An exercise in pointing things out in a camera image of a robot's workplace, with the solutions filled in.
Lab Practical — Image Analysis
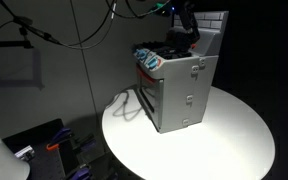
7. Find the grey toy stove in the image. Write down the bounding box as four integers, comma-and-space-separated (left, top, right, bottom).
132, 10, 230, 135

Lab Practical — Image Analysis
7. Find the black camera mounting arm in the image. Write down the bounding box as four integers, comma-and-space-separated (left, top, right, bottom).
0, 0, 61, 50

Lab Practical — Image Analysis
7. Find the long black hanging cable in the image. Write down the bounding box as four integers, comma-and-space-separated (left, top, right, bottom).
53, 0, 118, 51

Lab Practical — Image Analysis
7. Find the grey oven door with window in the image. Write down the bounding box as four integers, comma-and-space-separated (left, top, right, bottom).
135, 65, 165, 133

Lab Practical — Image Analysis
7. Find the small silver metal bracket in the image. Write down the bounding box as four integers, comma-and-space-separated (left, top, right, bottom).
14, 145, 36, 162

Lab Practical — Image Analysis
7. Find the looped black cable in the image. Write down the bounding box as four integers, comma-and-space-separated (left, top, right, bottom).
105, 0, 172, 20

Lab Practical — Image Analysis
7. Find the black perforated mounting board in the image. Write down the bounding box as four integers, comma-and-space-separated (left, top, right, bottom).
2, 118, 119, 180

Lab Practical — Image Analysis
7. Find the dark purple spring clamp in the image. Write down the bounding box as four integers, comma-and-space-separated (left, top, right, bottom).
73, 133, 97, 153

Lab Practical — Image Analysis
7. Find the purple clamp with orange tip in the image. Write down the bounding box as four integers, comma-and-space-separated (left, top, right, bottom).
45, 127, 74, 152

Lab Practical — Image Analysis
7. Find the round white table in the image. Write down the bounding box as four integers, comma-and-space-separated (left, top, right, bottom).
101, 84, 277, 180

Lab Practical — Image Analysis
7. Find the bright purple spring clamp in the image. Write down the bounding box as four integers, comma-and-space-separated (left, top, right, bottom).
64, 164, 92, 180

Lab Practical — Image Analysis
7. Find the red oven door handle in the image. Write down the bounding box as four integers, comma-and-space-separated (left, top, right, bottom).
136, 65, 156, 85

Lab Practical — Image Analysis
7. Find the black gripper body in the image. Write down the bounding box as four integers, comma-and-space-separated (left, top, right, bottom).
171, 0, 201, 37

